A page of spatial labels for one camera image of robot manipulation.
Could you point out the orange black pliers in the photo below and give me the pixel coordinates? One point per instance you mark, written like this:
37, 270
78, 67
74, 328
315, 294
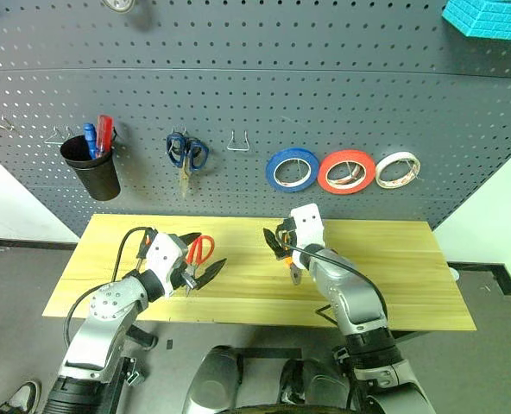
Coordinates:
296, 276

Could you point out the black skirting strip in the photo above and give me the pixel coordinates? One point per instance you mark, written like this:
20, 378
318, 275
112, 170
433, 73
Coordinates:
497, 276
22, 244

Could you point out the grey white shoe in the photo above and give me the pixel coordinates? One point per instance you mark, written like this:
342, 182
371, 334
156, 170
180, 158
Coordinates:
22, 397

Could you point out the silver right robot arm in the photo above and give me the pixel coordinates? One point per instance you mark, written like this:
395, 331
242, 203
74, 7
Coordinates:
350, 293

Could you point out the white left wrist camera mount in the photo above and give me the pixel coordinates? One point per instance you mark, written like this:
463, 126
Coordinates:
165, 254

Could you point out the small white round knob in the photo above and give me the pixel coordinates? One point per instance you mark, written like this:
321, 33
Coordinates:
455, 274

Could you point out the teal foam block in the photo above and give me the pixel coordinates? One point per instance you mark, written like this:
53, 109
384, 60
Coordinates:
488, 19

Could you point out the dark grey pegboard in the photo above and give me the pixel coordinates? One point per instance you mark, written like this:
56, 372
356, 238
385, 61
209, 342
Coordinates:
255, 86

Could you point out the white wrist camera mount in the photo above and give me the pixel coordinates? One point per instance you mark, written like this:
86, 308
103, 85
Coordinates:
307, 224
165, 254

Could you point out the red tape roll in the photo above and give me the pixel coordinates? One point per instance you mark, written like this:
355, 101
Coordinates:
324, 172

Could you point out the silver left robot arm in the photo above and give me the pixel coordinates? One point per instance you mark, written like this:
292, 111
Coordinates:
104, 310

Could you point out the black table frame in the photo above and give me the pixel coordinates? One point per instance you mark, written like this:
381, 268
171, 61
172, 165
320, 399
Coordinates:
273, 353

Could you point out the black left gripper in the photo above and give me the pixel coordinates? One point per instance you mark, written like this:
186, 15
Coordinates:
181, 280

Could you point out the dark rounded robot leg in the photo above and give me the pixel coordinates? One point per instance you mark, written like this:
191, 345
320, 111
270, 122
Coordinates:
311, 384

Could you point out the black metal cup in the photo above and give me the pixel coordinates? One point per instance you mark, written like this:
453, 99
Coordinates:
96, 177

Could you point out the blue tape roll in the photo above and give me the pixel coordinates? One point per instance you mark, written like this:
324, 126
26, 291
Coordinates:
271, 172

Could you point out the grey rounded robot leg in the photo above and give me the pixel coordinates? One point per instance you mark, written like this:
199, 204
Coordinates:
212, 379

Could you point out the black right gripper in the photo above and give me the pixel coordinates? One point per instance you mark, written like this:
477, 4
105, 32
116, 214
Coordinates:
289, 228

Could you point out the white tape roll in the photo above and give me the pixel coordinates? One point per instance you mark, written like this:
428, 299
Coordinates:
380, 174

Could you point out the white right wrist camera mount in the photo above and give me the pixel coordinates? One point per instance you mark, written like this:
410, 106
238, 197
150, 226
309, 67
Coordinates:
307, 224

